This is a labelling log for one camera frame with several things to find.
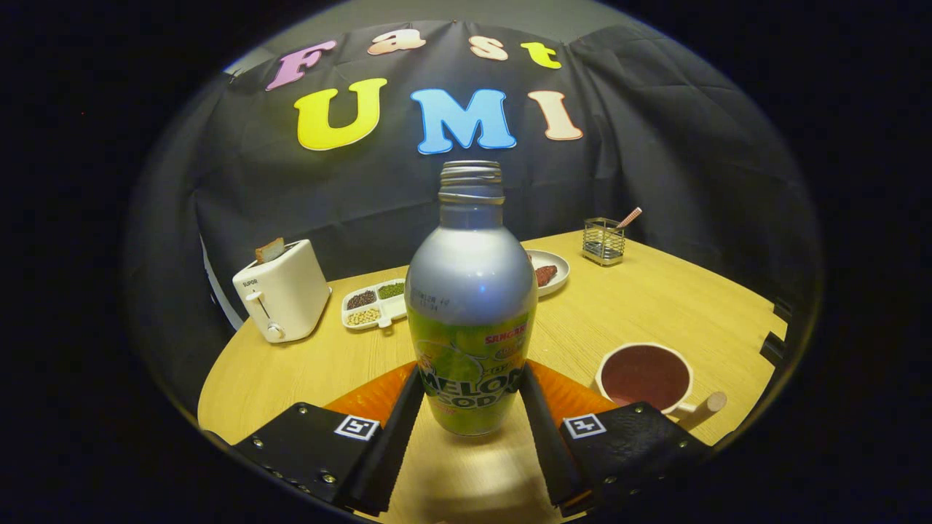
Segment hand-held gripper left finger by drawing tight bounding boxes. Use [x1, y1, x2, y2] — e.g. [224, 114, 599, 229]
[233, 362, 427, 516]

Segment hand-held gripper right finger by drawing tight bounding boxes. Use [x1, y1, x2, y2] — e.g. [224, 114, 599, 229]
[518, 362, 713, 516]

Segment cream cup with wooden handle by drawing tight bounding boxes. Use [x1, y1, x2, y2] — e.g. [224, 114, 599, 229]
[595, 343, 727, 430]

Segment silver green juice bottle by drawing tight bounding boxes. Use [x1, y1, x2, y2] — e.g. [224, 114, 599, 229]
[404, 160, 540, 437]

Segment white divided tray with beans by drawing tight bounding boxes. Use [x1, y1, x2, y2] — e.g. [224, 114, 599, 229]
[341, 279, 408, 330]

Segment wooden table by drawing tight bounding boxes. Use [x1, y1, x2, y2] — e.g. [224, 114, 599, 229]
[198, 231, 789, 524]

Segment white toaster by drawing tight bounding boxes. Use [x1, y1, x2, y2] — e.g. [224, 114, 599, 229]
[232, 239, 332, 344]

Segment white oval plate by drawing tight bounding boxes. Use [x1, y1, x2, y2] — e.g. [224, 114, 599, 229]
[526, 250, 571, 297]

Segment wire mesh holder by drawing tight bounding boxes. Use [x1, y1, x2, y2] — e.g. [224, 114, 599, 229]
[582, 218, 626, 266]

